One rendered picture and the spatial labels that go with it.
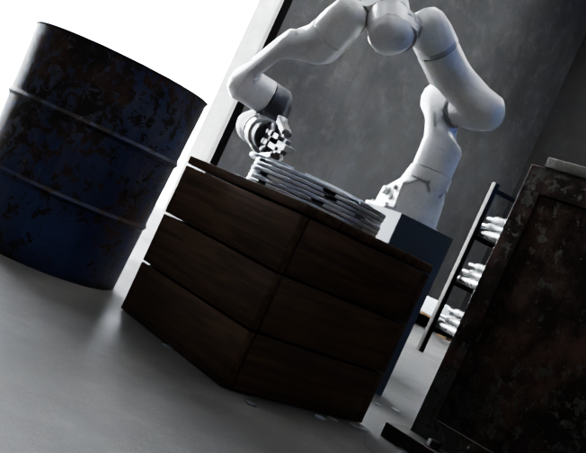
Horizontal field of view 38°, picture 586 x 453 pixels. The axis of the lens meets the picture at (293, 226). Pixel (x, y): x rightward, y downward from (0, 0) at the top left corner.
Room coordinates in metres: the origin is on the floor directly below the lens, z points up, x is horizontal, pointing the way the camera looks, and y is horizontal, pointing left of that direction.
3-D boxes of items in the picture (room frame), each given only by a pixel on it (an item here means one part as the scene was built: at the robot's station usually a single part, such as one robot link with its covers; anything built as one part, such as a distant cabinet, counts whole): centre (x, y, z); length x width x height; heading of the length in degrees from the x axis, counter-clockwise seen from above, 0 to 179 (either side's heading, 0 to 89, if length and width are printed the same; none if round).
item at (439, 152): (2.28, -0.25, 0.71); 0.18 x 0.11 x 0.25; 41
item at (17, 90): (1.94, 0.51, 0.24); 0.42 x 0.42 x 0.48
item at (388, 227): (2.25, -0.27, 0.23); 0.18 x 0.18 x 0.45; 27
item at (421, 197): (2.29, -0.26, 0.52); 0.22 x 0.19 x 0.14; 27
